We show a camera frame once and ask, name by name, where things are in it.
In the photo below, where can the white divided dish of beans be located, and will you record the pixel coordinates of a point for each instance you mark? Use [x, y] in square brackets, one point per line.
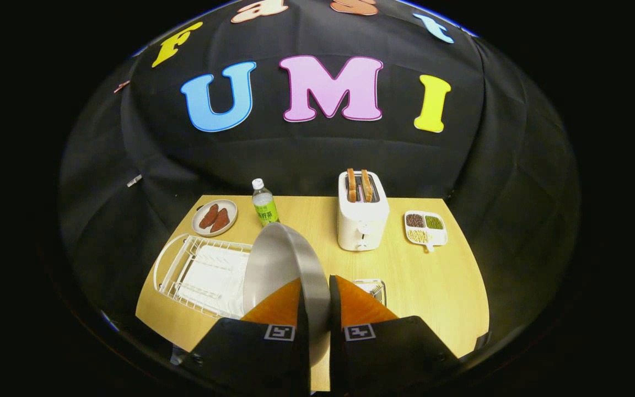
[425, 227]

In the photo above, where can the beige round plate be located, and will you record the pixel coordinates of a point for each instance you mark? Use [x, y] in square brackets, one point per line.
[276, 259]

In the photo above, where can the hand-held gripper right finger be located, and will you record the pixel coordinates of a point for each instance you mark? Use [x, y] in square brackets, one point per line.
[335, 353]

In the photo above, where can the white clip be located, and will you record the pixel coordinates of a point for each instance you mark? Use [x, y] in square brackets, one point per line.
[134, 180]

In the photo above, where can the brown sausage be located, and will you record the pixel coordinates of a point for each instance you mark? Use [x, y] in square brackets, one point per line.
[209, 216]
[220, 220]

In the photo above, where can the green tea bottle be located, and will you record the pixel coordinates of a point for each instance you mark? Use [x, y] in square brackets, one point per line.
[265, 209]

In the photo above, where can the toasted bread slice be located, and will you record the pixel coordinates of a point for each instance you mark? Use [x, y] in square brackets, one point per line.
[351, 186]
[367, 186]

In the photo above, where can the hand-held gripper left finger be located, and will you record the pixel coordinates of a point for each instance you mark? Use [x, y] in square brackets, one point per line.
[302, 358]

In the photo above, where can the white toaster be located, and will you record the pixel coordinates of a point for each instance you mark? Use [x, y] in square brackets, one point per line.
[362, 223]

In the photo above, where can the pink clip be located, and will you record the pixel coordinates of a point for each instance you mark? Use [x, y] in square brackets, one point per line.
[122, 86]

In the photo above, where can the small plate with sausages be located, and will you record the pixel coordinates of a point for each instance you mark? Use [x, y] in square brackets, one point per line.
[228, 212]

